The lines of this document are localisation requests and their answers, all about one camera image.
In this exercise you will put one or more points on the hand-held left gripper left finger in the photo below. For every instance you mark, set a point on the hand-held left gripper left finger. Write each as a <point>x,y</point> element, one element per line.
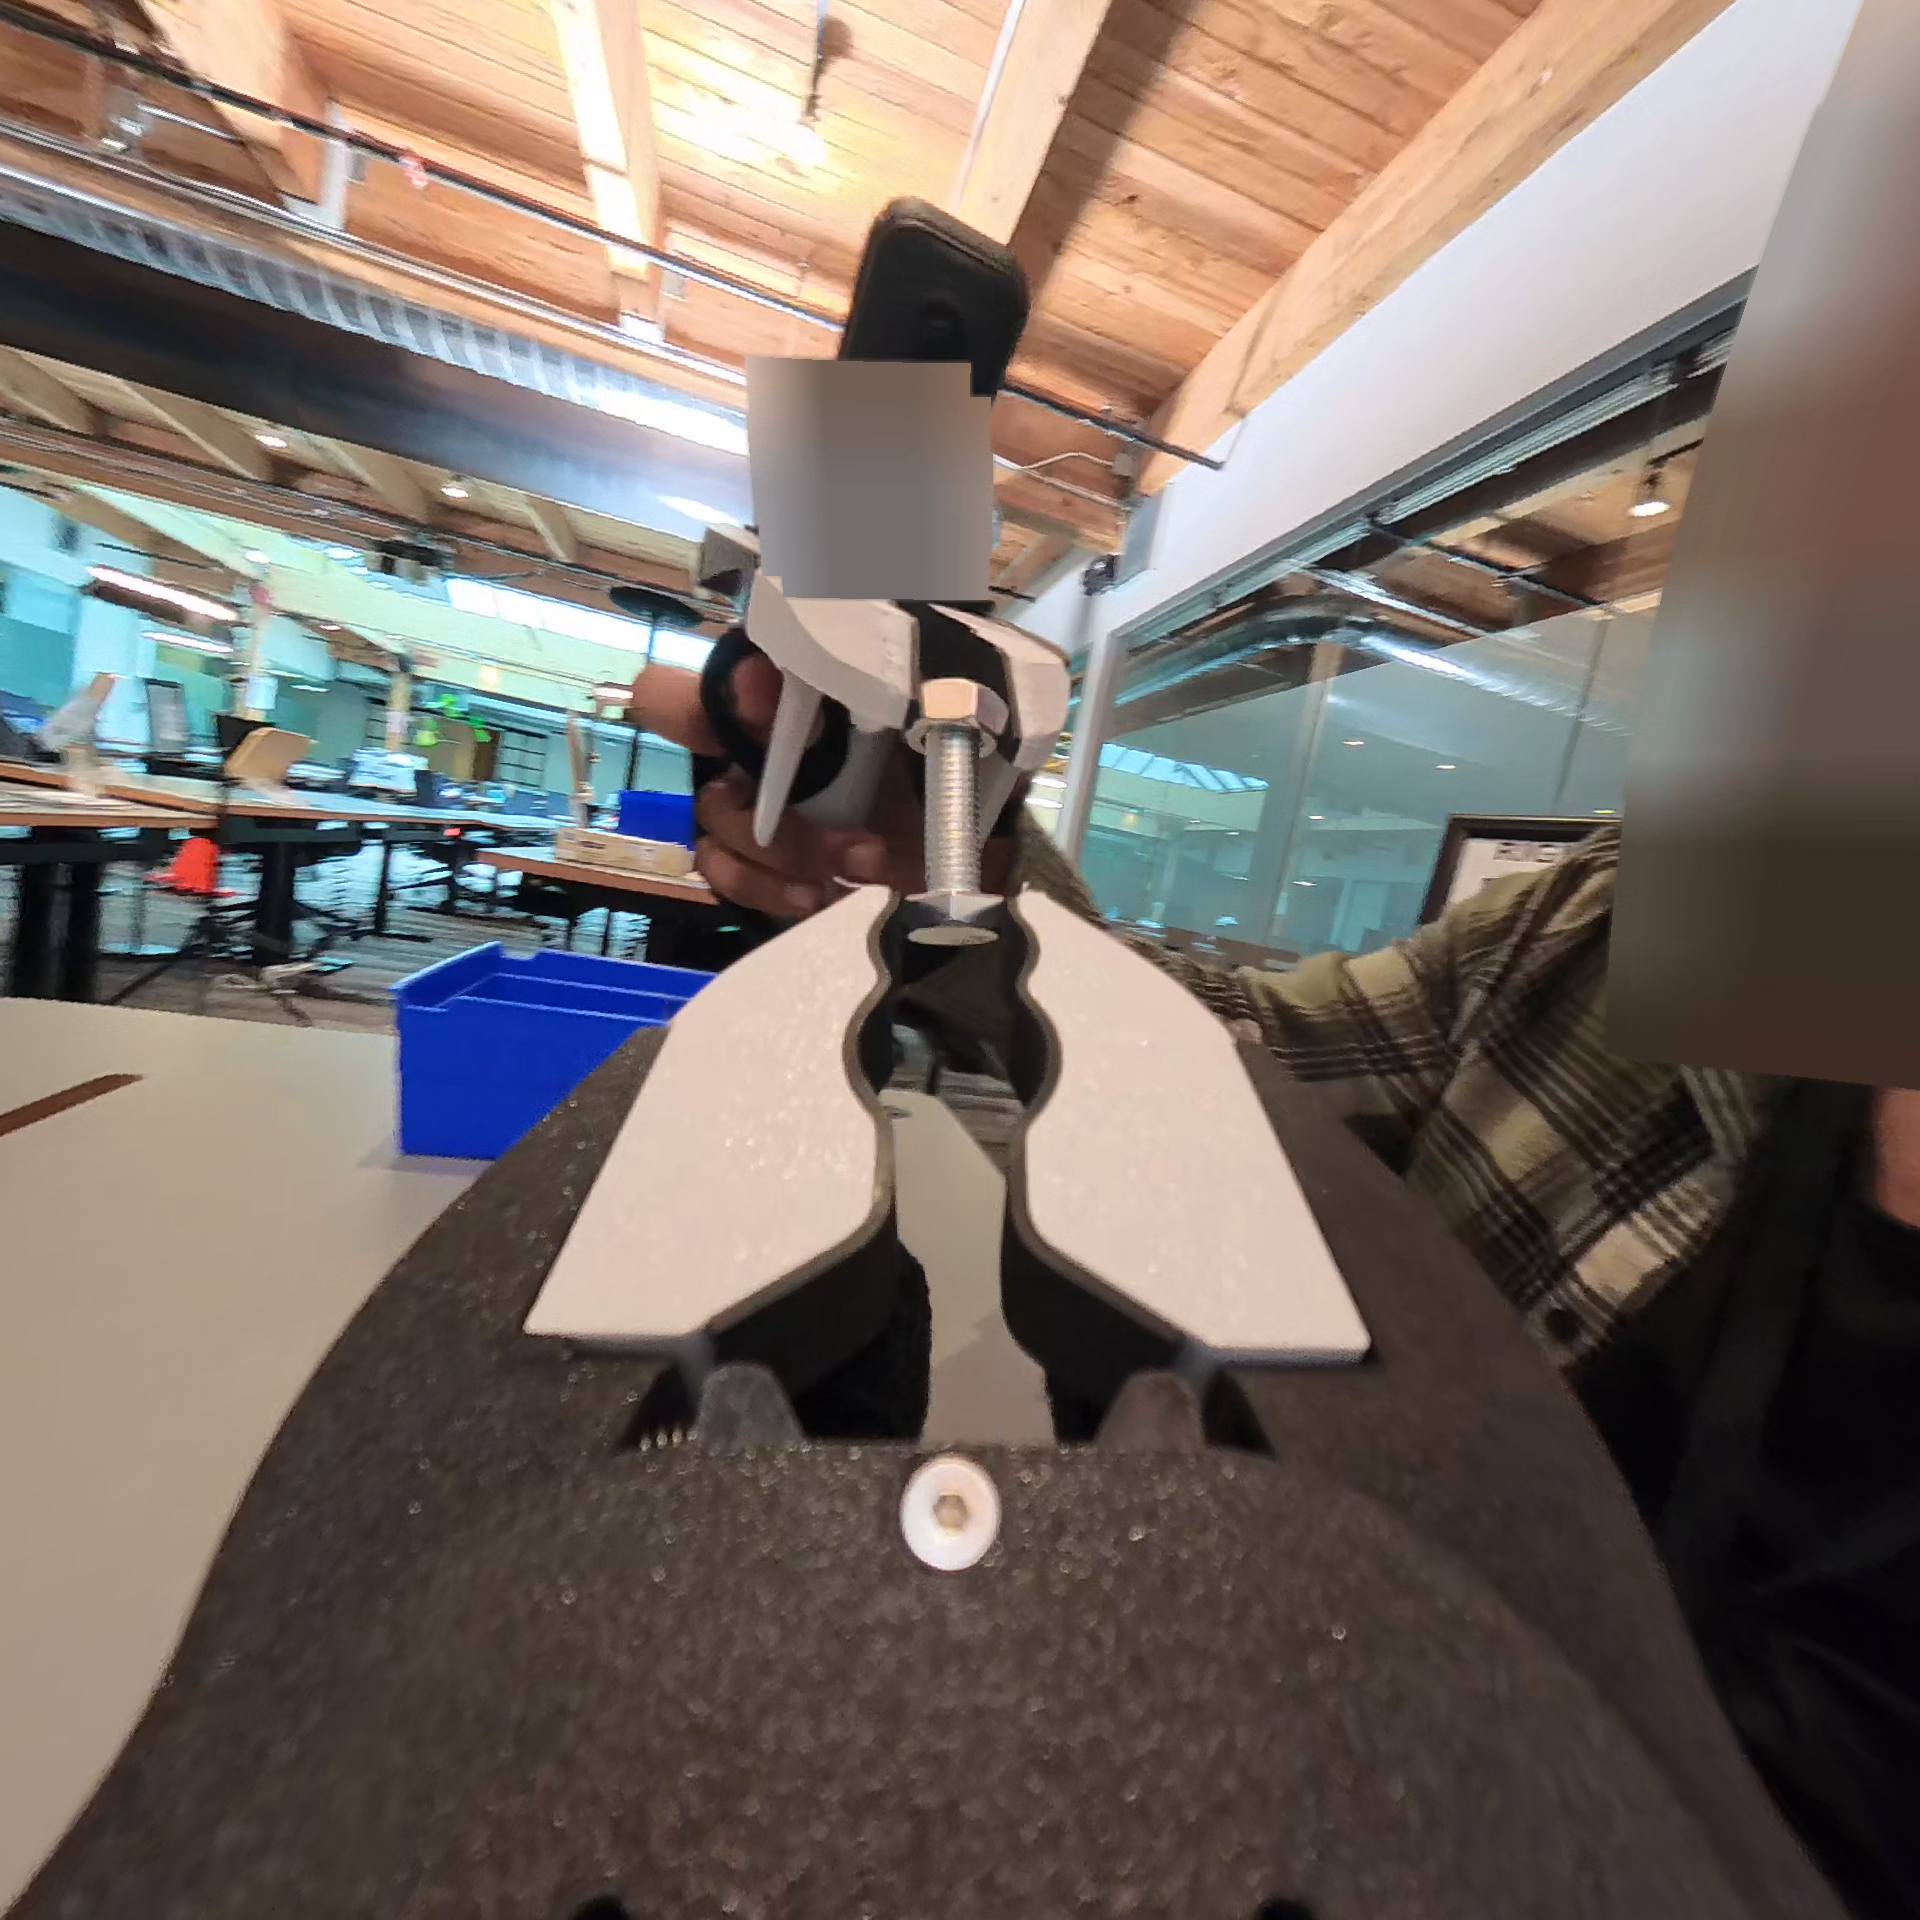
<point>720,1171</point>

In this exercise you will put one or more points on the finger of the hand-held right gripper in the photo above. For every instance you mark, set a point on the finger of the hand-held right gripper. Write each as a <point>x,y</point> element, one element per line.
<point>849,652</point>
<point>1039,697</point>

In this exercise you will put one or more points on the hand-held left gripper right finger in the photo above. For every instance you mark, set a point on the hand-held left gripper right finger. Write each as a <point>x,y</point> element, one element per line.
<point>1170,1185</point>

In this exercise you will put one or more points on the steel hex bolt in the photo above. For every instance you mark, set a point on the steel hex bolt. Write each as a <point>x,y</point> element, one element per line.
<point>953,810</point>

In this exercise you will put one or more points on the steel hex nut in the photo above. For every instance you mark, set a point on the steel hex nut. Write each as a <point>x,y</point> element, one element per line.
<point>953,907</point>

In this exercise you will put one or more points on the person's right forearm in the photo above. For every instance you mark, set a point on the person's right forearm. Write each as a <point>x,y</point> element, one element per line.
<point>1424,1020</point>

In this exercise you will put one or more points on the person's right hand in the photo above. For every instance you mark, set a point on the person's right hand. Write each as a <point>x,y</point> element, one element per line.
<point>796,877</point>

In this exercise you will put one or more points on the black round lamp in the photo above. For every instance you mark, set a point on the black round lamp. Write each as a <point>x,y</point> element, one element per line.
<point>662,603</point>

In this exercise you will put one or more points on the blue plastic bin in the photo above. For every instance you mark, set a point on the blue plastic bin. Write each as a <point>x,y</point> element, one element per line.
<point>494,1079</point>

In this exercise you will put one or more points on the small blue bin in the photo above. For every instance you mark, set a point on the small blue bin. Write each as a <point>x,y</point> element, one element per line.
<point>657,819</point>

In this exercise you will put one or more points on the cardboard box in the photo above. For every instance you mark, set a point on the cardboard box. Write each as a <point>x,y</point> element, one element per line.
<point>630,849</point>

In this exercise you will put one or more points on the wooden desk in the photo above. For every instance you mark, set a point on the wooden desk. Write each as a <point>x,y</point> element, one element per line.
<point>630,885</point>
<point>375,819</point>
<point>89,792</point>

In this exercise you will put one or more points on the person's plaid shirt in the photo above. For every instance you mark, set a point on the person's plaid shirt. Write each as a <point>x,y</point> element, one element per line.
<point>1559,1200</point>

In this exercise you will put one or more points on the black framed sign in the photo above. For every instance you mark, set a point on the black framed sign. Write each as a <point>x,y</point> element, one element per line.
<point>1500,863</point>

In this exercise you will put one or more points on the orange traffic cone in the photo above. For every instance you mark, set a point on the orange traffic cone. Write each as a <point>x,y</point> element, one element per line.
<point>187,868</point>

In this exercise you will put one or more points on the silver air duct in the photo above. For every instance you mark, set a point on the silver air duct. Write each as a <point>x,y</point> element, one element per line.
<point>346,307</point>

